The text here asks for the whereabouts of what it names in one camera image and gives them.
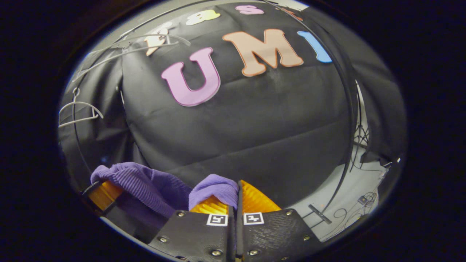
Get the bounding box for black clothes rack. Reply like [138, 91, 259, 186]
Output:
[71, 0, 359, 224]

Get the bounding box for black tripod stand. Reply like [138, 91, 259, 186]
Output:
[349, 82, 370, 171]

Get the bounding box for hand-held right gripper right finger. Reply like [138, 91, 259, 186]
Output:
[236, 179, 323, 262]

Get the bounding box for black backdrop cloth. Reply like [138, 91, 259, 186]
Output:
[58, 2, 406, 210]

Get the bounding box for purple ribbed jacket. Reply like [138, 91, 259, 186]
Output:
[90, 162, 240, 219]

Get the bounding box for white clothes hanger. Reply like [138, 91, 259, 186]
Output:
[58, 87, 104, 128]
[73, 33, 191, 82]

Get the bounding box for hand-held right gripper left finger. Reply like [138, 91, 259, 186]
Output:
[149, 195, 236, 262]

